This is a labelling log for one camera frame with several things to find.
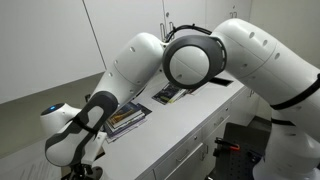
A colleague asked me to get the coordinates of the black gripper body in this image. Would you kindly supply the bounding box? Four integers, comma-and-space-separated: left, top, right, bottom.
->
61, 162, 97, 180

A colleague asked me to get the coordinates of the stack of books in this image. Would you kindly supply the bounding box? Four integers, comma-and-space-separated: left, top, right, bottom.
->
103, 111, 153, 145

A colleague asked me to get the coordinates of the dark yellow cover book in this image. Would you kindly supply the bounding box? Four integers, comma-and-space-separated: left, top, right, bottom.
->
107, 102, 147, 130

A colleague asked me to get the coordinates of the grey lower drawer cabinet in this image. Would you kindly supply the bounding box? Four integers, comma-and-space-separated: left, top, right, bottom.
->
139, 84, 265, 180

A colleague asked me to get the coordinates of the dark blue cover book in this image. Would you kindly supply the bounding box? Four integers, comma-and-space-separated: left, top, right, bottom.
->
151, 82, 198, 106

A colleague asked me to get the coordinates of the red and black tool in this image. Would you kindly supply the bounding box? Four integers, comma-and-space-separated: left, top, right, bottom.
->
214, 137, 241, 152

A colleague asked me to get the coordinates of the black perforated table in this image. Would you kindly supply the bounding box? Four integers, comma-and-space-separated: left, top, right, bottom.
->
212, 122, 273, 180

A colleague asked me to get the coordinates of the black flat rectangular object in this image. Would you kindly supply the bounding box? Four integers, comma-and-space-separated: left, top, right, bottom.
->
209, 76, 235, 88

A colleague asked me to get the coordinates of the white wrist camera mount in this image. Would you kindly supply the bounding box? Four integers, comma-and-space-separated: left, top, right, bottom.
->
80, 131, 108, 167

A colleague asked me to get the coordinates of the metal drawer handle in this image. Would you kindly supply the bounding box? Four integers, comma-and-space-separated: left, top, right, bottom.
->
175, 148, 191, 164
213, 116, 226, 127

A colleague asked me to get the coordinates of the metal cabinet door handle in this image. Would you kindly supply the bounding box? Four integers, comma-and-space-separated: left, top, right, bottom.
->
199, 144, 210, 162

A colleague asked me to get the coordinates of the white upper wall cabinet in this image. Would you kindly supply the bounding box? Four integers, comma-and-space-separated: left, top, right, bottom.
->
0, 0, 253, 105

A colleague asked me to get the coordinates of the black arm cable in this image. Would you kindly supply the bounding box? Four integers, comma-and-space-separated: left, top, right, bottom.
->
163, 23, 214, 43

